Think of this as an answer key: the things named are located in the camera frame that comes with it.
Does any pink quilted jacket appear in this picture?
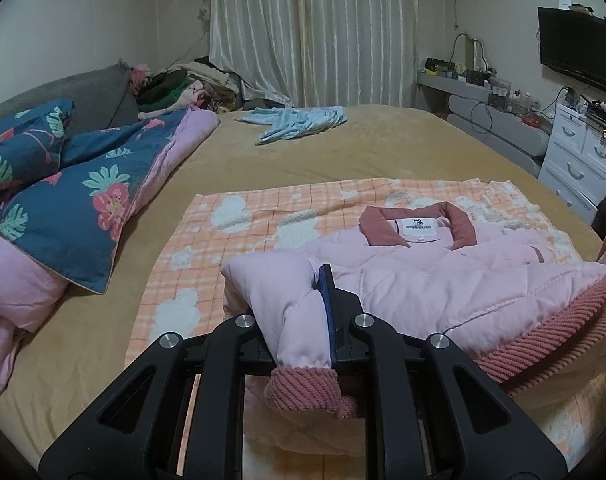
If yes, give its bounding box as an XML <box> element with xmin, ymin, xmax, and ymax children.
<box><xmin>220</xmin><ymin>201</ymin><xmax>606</xmax><ymax>421</ymax></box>

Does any grey dressing table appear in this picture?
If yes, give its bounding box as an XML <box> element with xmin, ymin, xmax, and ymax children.
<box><xmin>417</xmin><ymin>71</ymin><xmax>554</xmax><ymax>178</ymax></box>

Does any black cable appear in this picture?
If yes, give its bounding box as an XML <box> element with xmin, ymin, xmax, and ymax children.
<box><xmin>469</xmin><ymin>99</ymin><xmax>494</xmax><ymax>137</ymax></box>

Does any blue floral quilt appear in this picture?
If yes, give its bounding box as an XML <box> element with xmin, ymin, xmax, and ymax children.
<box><xmin>0</xmin><ymin>106</ymin><xmax>220</xmax><ymax>386</ymax></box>

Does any black television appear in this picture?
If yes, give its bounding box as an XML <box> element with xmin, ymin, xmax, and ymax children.
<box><xmin>537</xmin><ymin>6</ymin><xmax>606</xmax><ymax>96</ymax></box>

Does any cluster of cosmetic items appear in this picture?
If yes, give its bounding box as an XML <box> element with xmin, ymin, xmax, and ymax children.
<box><xmin>423</xmin><ymin>57</ymin><xmax>548</xmax><ymax>121</ymax></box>

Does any blue floral pillow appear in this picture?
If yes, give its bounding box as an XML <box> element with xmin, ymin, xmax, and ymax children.
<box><xmin>0</xmin><ymin>99</ymin><xmax>76</xmax><ymax>201</ymax></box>

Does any white curtain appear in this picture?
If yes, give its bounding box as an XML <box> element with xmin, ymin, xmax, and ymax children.
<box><xmin>208</xmin><ymin>0</ymin><xmax>419</xmax><ymax>108</ymax></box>

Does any bed with tan sheet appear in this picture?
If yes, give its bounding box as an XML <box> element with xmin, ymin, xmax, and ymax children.
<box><xmin>0</xmin><ymin>104</ymin><xmax>606</xmax><ymax>480</ymax></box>

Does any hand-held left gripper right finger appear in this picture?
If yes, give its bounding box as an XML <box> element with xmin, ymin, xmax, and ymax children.
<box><xmin>317</xmin><ymin>262</ymin><xmax>566</xmax><ymax>480</ymax></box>

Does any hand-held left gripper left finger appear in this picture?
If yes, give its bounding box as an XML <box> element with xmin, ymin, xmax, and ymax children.
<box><xmin>38</xmin><ymin>312</ymin><xmax>274</xmax><ymax>480</ymax></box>

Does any pile of clothes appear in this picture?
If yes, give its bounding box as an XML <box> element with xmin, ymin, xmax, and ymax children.
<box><xmin>128</xmin><ymin>57</ymin><xmax>244</xmax><ymax>121</ymax></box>

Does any orange checked blanket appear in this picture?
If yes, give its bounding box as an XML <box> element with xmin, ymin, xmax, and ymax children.
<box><xmin>124</xmin><ymin>177</ymin><xmax>606</xmax><ymax>480</ymax></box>

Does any light blue garment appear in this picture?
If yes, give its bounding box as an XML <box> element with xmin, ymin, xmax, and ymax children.
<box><xmin>235</xmin><ymin>105</ymin><xmax>349</xmax><ymax>147</ymax></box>

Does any grey headboard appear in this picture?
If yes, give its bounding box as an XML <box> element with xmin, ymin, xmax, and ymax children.
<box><xmin>0</xmin><ymin>60</ymin><xmax>139</xmax><ymax>133</ymax></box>

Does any arched mirror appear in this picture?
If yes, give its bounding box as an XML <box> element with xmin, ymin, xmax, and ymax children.
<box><xmin>450</xmin><ymin>32</ymin><xmax>488</xmax><ymax>73</ymax></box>

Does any white drawer cabinet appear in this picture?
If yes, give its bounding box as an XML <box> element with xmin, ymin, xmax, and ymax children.
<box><xmin>538</xmin><ymin>102</ymin><xmax>606</xmax><ymax>226</ymax></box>

